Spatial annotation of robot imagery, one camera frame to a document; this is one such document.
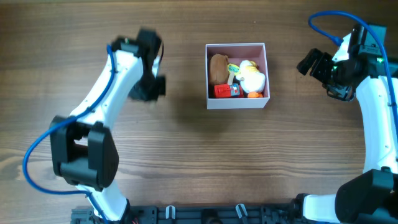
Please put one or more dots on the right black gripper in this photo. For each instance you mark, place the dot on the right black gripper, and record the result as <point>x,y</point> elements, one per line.
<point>321,66</point>

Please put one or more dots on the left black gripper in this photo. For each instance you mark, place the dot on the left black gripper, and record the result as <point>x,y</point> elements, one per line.
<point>160,90</point>

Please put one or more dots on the white plush duck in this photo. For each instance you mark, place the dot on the white plush duck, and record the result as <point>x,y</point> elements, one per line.
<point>250,78</point>

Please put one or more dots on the yellow cat rattle drum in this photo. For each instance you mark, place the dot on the yellow cat rattle drum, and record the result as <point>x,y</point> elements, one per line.
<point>233,70</point>

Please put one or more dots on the red toy fire truck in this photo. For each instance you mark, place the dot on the red toy fire truck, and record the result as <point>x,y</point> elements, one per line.
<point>228,91</point>

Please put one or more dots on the brown plush toy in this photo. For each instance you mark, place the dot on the brown plush toy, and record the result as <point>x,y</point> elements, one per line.
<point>218,70</point>

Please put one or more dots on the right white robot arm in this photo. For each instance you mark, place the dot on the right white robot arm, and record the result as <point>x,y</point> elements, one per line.
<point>372,196</point>

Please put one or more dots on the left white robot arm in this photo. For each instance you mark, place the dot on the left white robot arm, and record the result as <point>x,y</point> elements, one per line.
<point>83,151</point>

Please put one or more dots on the pink white open box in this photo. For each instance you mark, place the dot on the pink white open box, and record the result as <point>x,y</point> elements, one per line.
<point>236,54</point>

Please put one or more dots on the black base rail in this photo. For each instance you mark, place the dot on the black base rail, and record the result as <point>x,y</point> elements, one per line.
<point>240,213</point>

